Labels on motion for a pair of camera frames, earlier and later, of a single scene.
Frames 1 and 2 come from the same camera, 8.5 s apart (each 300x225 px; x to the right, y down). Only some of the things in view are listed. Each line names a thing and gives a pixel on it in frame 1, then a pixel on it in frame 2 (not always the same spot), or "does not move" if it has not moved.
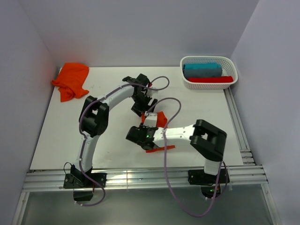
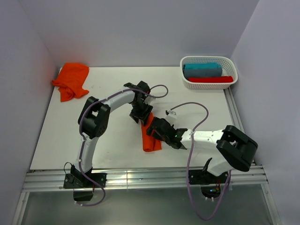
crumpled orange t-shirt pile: [70, 80] does not move
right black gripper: [143, 127] -> [151, 128]
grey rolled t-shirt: [211, 72] does not move
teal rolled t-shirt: [199, 65] does not move
